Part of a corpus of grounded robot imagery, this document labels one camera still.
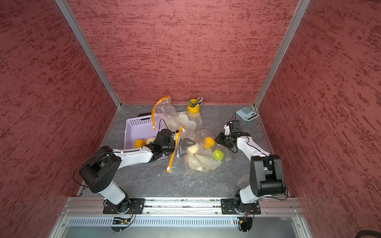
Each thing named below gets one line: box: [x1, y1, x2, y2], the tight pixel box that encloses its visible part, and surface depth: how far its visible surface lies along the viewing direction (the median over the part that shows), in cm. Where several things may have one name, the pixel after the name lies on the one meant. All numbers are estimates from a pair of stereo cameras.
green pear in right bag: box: [212, 149, 225, 161], surface depth 88 cm
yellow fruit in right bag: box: [203, 136, 216, 149], surface depth 94 cm
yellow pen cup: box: [186, 98, 200, 115], surface depth 111 cm
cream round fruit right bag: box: [186, 143, 199, 157], surface depth 80 cm
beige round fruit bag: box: [145, 136, 157, 145], surface depth 94 cm
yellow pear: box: [134, 138, 147, 149], surface depth 94 cm
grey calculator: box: [235, 106, 260, 122], surface depth 116 cm
